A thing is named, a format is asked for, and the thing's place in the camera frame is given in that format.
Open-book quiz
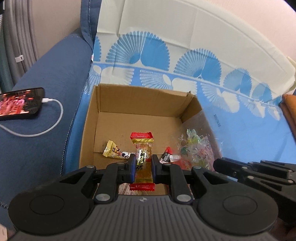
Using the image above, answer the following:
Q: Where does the brown cardboard box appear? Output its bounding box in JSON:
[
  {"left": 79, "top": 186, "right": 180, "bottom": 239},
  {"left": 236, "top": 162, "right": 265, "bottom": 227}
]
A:
[{"left": 79, "top": 84, "right": 223, "bottom": 197}]

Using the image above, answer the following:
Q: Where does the brown cushion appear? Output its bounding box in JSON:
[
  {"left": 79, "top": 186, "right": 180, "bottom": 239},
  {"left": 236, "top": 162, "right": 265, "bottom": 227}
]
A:
[{"left": 280, "top": 94, "right": 296, "bottom": 139}]

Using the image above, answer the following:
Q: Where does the clear bag of candies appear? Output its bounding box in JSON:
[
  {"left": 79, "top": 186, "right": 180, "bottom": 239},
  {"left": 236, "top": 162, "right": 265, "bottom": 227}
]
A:
[{"left": 177, "top": 112, "right": 223, "bottom": 172}]

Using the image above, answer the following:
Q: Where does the grey curtain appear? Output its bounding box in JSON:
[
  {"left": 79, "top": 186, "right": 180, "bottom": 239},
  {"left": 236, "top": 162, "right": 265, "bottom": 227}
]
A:
[{"left": 0, "top": 0, "right": 38, "bottom": 92}]

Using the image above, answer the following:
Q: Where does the yellow snack bar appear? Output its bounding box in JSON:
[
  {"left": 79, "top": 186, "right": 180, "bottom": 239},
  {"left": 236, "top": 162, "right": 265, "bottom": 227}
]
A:
[{"left": 102, "top": 140, "right": 131, "bottom": 160}]

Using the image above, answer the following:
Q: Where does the white charging cable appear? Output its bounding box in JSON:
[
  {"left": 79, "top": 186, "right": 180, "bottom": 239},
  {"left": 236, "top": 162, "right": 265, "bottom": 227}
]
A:
[{"left": 0, "top": 98, "right": 64, "bottom": 138}]

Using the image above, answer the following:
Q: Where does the red yellow candy packet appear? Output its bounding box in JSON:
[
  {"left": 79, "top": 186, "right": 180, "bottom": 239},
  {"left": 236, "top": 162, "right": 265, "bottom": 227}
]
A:
[{"left": 129, "top": 131, "right": 156, "bottom": 192}]

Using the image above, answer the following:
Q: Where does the black smartphone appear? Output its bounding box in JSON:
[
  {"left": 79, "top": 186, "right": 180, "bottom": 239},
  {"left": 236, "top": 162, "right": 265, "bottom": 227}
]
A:
[{"left": 0, "top": 87, "right": 45, "bottom": 121}]

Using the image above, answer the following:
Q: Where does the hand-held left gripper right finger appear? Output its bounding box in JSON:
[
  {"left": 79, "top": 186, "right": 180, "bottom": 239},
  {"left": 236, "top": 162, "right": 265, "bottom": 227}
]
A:
[{"left": 151, "top": 155, "right": 228, "bottom": 204}]

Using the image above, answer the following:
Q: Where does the teal curtain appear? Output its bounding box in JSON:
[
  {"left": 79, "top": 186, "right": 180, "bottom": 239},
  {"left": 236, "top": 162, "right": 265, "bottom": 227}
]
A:
[{"left": 0, "top": 23, "right": 13, "bottom": 92}]

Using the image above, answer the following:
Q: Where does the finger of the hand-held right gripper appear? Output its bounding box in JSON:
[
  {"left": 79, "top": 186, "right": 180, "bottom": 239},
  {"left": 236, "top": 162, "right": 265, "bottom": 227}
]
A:
[
  {"left": 245, "top": 175, "right": 296, "bottom": 194},
  {"left": 213, "top": 158, "right": 296, "bottom": 179}
]

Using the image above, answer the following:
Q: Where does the blue fabric sofa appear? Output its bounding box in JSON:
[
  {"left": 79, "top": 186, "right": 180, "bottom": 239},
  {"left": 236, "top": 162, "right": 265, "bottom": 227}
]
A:
[{"left": 0, "top": 0, "right": 102, "bottom": 230}]

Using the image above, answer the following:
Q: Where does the blue white fan-print cloth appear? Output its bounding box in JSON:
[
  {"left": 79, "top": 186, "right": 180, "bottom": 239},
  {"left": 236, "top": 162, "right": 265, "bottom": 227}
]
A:
[{"left": 61, "top": 0, "right": 296, "bottom": 176}]

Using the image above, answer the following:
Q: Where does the small black candy packet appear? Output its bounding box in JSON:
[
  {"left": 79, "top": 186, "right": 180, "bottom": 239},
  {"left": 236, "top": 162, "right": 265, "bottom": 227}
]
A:
[{"left": 159, "top": 146, "right": 181, "bottom": 164}]

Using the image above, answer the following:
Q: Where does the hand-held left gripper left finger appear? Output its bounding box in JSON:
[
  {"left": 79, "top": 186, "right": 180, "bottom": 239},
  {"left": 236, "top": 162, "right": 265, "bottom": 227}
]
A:
[{"left": 59, "top": 154, "right": 137, "bottom": 204}]

